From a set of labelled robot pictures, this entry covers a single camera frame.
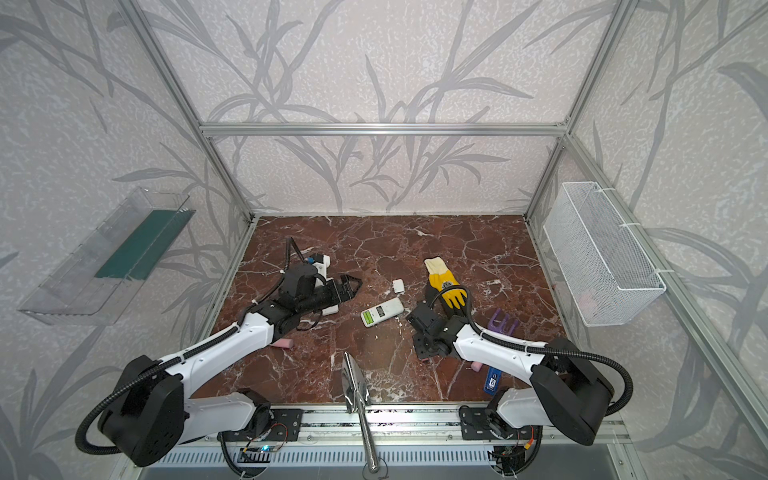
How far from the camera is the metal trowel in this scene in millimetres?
693

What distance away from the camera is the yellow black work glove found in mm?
953

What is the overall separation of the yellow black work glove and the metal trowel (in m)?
0.31
